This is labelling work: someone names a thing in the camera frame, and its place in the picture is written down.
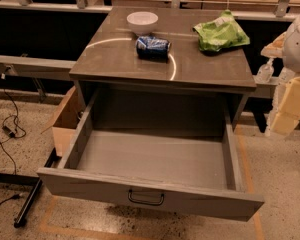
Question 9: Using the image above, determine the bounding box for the green chip bag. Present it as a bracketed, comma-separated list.
[193, 10, 250, 52]

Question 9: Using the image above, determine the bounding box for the grey metal drawer cabinet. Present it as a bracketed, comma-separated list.
[70, 7, 256, 123]

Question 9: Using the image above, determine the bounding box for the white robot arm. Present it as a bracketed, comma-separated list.
[261, 14, 300, 137]

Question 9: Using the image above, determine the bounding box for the grey metal shelf rail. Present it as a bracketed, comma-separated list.
[0, 55, 75, 81]

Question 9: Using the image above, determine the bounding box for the white bowl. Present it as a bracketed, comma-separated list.
[127, 11, 158, 36]

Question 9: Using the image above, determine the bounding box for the blue soda can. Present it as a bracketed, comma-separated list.
[136, 36, 171, 58]

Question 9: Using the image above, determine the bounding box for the cardboard box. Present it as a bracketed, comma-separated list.
[42, 86, 84, 157]

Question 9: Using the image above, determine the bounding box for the grey top drawer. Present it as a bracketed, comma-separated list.
[38, 89, 264, 221]

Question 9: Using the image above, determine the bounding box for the clear sanitizer bottle left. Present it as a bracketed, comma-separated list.
[256, 58, 274, 83]

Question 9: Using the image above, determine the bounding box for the black metal floor bar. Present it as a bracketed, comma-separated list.
[13, 148, 58, 229]

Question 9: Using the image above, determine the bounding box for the black floor cable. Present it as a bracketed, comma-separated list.
[0, 67, 27, 215]

